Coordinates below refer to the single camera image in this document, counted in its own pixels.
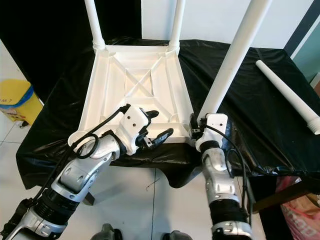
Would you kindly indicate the white plastic table top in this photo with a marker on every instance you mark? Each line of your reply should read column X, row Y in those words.
column 110, row 87

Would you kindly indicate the white plastic table leg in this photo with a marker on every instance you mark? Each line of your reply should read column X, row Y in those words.
column 94, row 25
column 177, row 25
column 235, row 55
column 287, row 95

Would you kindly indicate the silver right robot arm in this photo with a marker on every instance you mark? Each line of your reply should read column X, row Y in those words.
column 217, row 180

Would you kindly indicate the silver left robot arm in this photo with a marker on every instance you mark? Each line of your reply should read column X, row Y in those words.
column 80, row 175

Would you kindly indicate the black plastic table cover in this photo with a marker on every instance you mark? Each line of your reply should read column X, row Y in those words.
column 255, row 135

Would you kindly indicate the grey right robot foot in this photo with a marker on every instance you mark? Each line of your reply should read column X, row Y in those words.
column 177, row 235

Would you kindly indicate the grey robot foot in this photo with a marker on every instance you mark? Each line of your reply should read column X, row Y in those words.
column 177, row 235
column 111, row 232

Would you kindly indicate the grey left robot foot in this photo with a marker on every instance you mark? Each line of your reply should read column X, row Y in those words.
column 111, row 232

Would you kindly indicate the yellow bin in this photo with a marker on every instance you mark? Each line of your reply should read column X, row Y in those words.
column 20, row 100

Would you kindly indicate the black backdrop sheet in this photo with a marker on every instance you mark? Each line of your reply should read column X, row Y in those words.
column 50, row 30

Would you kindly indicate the pink plastic bag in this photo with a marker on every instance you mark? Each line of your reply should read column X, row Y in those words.
column 300, row 215

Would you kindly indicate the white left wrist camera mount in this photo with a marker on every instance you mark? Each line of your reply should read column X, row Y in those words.
column 132, row 125

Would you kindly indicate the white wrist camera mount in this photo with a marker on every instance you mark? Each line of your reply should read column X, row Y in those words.
column 215, row 125
column 132, row 125

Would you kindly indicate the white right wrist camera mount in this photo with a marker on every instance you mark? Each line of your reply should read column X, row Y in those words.
column 215, row 125

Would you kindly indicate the dark door frame strip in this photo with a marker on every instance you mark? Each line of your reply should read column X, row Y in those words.
column 300, row 27

